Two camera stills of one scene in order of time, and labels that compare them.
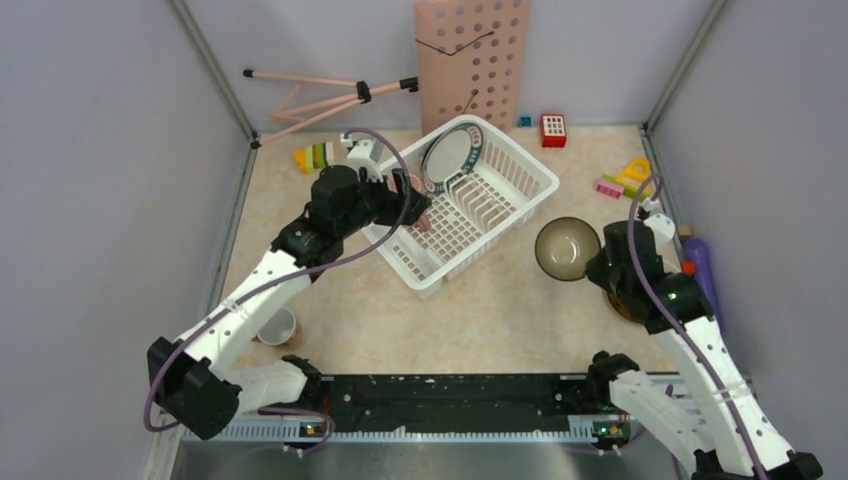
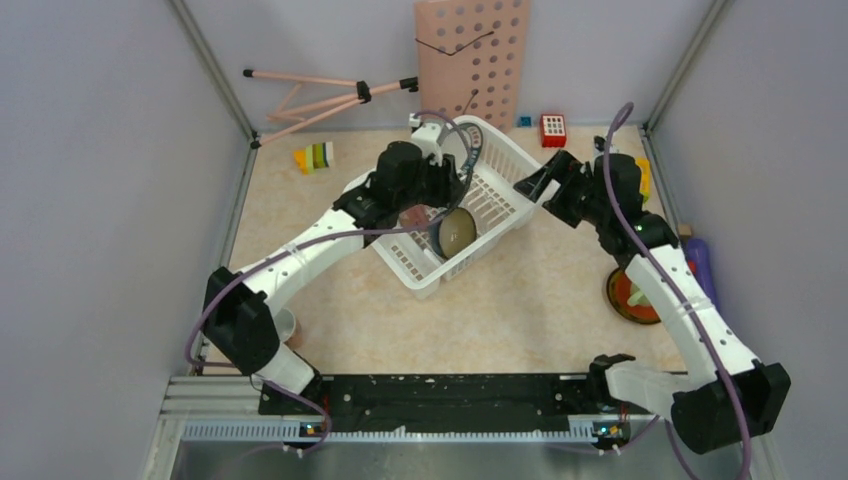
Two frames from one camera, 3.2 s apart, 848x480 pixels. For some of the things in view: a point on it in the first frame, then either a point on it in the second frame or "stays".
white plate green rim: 452,152 stays
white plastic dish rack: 467,223 stays
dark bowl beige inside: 564,247 → 455,234
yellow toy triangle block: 637,169 stays
